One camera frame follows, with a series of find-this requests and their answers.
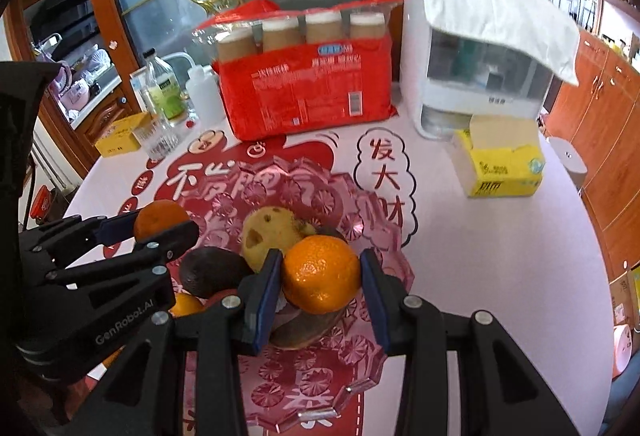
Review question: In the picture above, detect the mandarin orange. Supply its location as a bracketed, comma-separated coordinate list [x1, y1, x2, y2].
[134, 200, 190, 242]
[282, 234, 361, 315]

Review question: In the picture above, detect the small yellow orange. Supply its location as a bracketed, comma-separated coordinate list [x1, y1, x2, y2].
[169, 292, 205, 318]

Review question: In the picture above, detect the red apple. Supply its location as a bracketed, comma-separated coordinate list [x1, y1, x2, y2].
[204, 289, 238, 308]

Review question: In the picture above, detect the dark avocado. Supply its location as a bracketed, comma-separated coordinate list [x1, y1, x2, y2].
[179, 246, 254, 300]

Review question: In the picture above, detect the overripe dark banana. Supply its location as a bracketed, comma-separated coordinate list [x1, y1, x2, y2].
[270, 234, 349, 349]

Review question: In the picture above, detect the yellow speckled pear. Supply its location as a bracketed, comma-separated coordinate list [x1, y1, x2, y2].
[241, 206, 317, 274]

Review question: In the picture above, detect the yellow tin box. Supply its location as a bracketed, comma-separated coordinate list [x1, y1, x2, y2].
[94, 112, 152, 158]

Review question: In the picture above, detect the clear glass tumbler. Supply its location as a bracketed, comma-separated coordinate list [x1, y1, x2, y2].
[132, 115, 179, 161]

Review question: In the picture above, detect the pink glass fruit bowl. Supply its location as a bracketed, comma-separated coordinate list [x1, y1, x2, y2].
[157, 156, 414, 435]

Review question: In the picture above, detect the small white carton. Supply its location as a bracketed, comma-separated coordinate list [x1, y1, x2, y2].
[129, 68, 150, 112]

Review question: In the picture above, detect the green label plastic bottle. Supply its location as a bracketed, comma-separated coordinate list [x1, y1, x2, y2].
[143, 48, 186, 121]

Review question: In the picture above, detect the white squeeze bottle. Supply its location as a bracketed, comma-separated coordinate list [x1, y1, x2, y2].
[186, 66, 226, 126]

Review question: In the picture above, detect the yellow tissue pack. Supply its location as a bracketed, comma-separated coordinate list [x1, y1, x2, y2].
[448, 115, 546, 198]

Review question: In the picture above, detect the red paper cup package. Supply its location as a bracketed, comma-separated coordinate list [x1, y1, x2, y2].
[192, 0, 402, 140]

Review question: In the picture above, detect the white countertop appliance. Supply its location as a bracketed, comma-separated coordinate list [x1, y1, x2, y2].
[399, 0, 553, 139]

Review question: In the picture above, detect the white towel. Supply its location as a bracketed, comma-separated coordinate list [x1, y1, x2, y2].
[422, 0, 580, 86]

